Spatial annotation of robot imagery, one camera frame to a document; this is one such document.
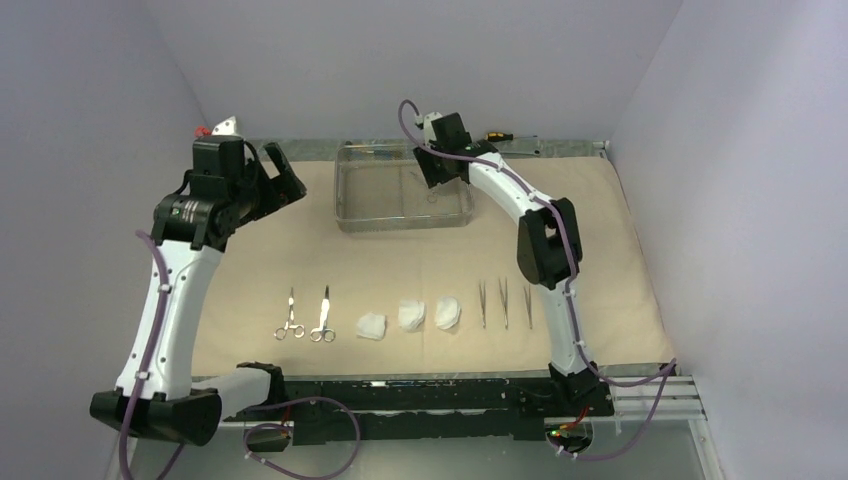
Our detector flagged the beige cloth wrap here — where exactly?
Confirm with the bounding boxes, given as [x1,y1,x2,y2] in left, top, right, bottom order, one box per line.
[192,157,673,376]

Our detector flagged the surgical forceps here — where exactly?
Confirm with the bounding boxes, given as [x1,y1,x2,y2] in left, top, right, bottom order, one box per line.
[273,287,305,341]

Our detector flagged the white gauze pad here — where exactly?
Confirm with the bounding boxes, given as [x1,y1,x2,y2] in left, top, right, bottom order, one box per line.
[356,312,387,341]
[435,296,461,330]
[397,299,426,332]

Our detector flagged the surgical scissors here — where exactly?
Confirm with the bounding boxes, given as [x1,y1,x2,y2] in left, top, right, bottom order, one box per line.
[309,285,336,342]

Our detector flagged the thin steel tweezers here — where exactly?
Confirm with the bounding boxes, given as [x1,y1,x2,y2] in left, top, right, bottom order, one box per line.
[498,277,509,330]

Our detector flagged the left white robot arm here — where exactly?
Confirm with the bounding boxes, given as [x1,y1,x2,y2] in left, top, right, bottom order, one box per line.
[89,135,307,446]

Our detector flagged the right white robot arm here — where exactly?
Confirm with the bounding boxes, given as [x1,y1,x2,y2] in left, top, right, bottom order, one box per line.
[413,112,614,417]

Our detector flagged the flat metal wrench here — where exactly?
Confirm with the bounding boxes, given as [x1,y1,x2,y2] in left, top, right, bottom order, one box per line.
[499,150,541,157]

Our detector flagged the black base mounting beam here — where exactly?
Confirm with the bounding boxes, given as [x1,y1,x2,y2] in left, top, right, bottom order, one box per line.
[223,370,615,446]

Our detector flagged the wire mesh instrument tray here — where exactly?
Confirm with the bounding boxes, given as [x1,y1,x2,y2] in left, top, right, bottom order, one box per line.
[334,142,474,233]

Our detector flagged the yellow handled screwdriver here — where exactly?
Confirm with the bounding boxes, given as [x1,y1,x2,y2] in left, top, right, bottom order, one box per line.
[485,132,536,143]

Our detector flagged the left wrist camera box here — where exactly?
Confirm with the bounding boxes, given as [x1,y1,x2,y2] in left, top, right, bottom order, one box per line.
[193,116,242,138]

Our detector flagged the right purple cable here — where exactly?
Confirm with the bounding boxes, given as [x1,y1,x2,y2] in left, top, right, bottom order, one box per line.
[397,99,678,464]

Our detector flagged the aluminium frame rail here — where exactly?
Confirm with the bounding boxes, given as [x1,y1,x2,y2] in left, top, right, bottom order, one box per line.
[104,378,723,480]

